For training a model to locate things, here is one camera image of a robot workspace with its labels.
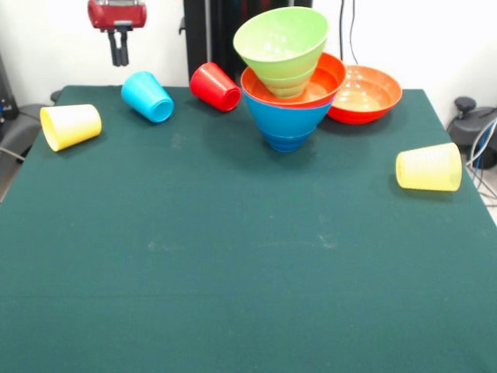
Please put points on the black chair base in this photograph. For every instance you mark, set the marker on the black chair base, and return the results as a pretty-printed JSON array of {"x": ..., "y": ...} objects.
[{"x": 466, "y": 124}]

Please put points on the dark green tablecloth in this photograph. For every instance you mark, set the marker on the dark green tablecloth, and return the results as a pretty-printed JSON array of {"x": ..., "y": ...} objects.
[{"x": 272, "y": 291}]

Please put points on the orange bowl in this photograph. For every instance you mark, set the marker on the orange bowl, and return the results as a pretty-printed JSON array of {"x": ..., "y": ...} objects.
[
  {"x": 369, "y": 101},
  {"x": 330, "y": 81}
]

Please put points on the large green bowl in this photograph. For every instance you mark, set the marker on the large green bowl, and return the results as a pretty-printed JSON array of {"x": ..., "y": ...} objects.
[{"x": 283, "y": 42}]

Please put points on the opaque yellow cup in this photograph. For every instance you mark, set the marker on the opaque yellow cup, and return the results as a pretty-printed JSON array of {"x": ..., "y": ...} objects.
[{"x": 71, "y": 126}]

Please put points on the black chair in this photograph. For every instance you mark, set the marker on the black chair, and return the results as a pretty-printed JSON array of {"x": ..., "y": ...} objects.
[{"x": 27, "y": 124}]

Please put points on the large light blue bowl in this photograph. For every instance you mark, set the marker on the large light blue bowl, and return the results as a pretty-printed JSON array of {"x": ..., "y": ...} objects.
[{"x": 287, "y": 122}]

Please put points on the light blue cup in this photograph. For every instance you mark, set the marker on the light blue cup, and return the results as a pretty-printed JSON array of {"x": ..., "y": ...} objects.
[{"x": 149, "y": 95}]

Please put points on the translucent yellow cup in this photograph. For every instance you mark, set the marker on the translucent yellow cup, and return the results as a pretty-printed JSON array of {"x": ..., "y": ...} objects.
[{"x": 427, "y": 167}]

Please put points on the small green bowl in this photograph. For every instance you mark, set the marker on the small green bowl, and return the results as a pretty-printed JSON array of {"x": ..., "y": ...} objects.
[{"x": 289, "y": 87}]

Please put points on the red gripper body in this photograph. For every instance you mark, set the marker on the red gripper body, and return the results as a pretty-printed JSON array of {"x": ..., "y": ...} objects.
[{"x": 116, "y": 15}]

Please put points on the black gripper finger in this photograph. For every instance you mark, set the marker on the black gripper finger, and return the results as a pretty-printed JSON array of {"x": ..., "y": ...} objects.
[
  {"x": 114, "y": 48},
  {"x": 124, "y": 46}
]

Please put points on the red cup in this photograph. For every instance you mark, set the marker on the red cup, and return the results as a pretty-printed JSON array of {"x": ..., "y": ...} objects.
[{"x": 211, "y": 85}]

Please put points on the small dark blue bowl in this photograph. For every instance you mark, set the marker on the small dark blue bowl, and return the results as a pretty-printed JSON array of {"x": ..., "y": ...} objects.
[{"x": 287, "y": 143}]

